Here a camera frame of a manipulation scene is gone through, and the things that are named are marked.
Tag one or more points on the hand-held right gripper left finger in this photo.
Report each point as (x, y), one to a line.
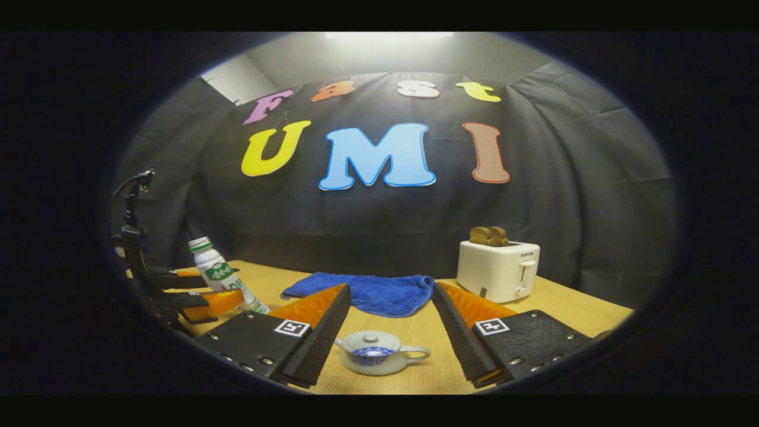
(320, 344)

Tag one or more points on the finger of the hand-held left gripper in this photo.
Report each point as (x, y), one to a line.
(219, 303)
(178, 279)

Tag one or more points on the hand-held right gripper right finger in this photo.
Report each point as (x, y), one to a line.
(459, 338)

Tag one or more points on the white water bottle green label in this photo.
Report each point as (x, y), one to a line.
(216, 270)

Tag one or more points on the white blue-patterned teacup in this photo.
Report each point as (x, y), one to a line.
(370, 362)

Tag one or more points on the white toaster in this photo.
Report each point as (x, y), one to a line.
(492, 270)

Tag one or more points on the blue towel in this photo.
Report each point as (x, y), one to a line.
(379, 293)

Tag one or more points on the brown bread slice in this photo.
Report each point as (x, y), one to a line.
(480, 236)
(500, 236)

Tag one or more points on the black backdrop cloth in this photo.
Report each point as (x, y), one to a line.
(563, 196)

